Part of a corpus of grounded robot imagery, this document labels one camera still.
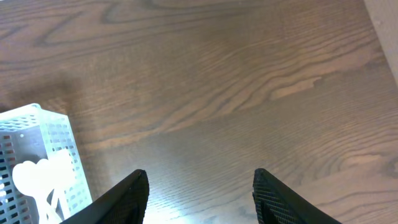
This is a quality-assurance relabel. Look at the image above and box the clear white plastic basket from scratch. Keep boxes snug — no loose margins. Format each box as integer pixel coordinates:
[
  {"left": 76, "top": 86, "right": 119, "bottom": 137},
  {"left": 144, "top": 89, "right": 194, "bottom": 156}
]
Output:
[{"left": 1, "top": 103, "right": 92, "bottom": 223}]

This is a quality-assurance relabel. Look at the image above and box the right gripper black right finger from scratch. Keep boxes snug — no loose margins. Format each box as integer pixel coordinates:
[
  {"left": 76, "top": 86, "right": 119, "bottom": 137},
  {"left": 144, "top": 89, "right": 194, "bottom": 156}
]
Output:
[{"left": 252, "top": 168, "right": 340, "bottom": 224}]

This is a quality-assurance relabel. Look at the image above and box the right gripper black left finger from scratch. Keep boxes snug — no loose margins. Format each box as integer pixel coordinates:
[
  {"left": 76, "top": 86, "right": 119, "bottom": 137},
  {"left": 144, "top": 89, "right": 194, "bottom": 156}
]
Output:
[{"left": 62, "top": 169, "right": 149, "bottom": 224}]

